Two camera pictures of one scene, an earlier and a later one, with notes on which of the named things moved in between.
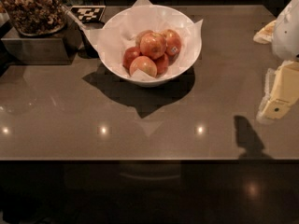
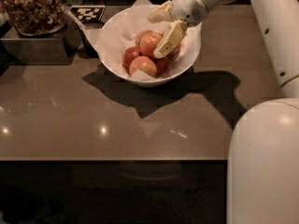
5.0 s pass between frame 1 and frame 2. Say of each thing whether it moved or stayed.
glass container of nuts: stayed
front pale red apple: stayed
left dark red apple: stayed
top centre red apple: stayed
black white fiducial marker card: stayed
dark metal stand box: stayed
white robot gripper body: moved
